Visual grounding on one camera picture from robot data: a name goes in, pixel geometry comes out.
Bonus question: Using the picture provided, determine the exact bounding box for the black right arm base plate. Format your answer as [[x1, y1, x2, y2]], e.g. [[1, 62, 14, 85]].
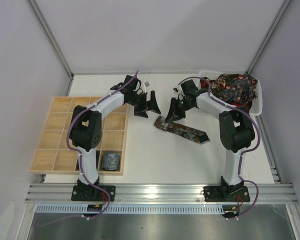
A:
[[203, 185, 251, 203]]

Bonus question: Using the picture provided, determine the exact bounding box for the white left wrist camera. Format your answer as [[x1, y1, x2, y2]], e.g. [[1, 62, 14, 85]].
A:
[[143, 81, 150, 88]]

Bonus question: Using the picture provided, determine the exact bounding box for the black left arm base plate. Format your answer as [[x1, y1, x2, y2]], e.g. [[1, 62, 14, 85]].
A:
[[71, 185, 116, 202]]

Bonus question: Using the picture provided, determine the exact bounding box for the white plastic basket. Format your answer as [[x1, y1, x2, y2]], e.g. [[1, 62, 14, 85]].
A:
[[198, 70, 263, 116]]

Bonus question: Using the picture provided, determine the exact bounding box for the pile of dark floral ties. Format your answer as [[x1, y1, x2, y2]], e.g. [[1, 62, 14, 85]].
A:
[[200, 73, 259, 111]]

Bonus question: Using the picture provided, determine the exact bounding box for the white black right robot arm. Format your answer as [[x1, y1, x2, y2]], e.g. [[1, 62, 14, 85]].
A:
[[165, 92, 261, 194]]

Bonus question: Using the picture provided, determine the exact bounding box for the rolled grey leaf-pattern tie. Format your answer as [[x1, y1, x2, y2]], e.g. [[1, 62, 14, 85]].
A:
[[101, 152, 121, 172]]

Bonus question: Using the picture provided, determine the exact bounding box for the aluminium frame rail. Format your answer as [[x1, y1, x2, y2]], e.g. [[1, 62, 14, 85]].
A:
[[25, 183, 298, 205]]

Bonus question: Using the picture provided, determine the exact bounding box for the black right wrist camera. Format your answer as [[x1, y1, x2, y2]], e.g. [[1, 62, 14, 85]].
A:
[[180, 79, 199, 97]]

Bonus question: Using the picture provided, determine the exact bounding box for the wooden grid organizer tray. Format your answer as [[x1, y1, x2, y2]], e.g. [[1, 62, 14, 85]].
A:
[[29, 96, 129, 176]]

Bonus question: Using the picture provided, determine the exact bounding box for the orange grey patterned tie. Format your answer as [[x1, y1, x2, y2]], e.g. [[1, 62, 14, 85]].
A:
[[153, 115, 210, 145]]

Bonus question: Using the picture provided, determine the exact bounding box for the slotted grey cable duct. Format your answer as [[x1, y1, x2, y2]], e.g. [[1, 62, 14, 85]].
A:
[[35, 203, 225, 215]]

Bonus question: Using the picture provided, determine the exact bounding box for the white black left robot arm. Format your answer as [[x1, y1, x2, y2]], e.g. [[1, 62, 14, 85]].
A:
[[66, 73, 161, 193]]

